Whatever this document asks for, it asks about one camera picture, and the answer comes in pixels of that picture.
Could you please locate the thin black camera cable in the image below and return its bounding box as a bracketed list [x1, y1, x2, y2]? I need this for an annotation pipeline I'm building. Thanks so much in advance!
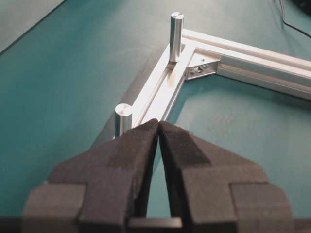
[278, 0, 311, 38]

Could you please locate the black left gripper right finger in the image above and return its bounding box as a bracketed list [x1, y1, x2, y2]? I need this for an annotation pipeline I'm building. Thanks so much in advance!
[158, 121, 292, 233]

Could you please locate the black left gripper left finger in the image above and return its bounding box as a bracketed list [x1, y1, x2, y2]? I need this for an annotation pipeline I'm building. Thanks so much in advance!
[22, 119, 158, 233]

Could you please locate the aluminium pin mid rail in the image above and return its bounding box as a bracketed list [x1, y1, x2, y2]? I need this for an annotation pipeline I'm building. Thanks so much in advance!
[115, 103, 133, 137]

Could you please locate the aluminium pin near corner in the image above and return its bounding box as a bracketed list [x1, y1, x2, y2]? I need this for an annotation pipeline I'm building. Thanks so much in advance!
[170, 12, 184, 63]

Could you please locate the aluminium extrusion frame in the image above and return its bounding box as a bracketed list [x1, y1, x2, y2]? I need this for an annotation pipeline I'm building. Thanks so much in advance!
[130, 29, 311, 128]

